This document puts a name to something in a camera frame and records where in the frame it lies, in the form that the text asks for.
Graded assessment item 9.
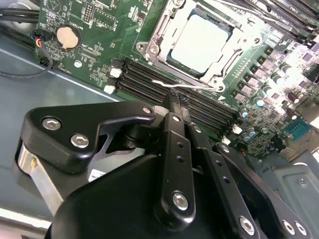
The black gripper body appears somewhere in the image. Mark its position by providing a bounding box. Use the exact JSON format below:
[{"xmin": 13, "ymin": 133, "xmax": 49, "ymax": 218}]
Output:
[{"xmin": 46, "ymin": 153, "xmax": 241, "ymax": 239}]

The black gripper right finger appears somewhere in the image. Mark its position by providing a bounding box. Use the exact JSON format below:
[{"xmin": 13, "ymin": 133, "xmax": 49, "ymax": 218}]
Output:
[{"xmin": 180, "ymin": 99, "xmax": 316, "ymax": 239}]

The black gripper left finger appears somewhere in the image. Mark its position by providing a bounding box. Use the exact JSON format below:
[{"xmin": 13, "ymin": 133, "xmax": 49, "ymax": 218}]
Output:
[{"xmin": 13, "ymin": 92, "xmax": 198, "ymax": 225}]

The thin metal locking lever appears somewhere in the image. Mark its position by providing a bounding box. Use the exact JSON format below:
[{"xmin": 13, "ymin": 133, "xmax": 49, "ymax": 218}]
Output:
[{"xmin": 151, "ymin": 79, "xmax": 225, "ymax": 91}]

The silver CPU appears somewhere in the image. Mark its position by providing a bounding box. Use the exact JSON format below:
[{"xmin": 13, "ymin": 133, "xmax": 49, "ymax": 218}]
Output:
[{"xmin": 166, "ymin": 12, "xmax": 236, "ymax": 77}]

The metal socket cover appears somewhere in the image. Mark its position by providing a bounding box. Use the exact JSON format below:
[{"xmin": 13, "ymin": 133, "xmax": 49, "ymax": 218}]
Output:
[{"xmin": 146, "ymin": 0, "xmax": 262, "ymax": 87}]

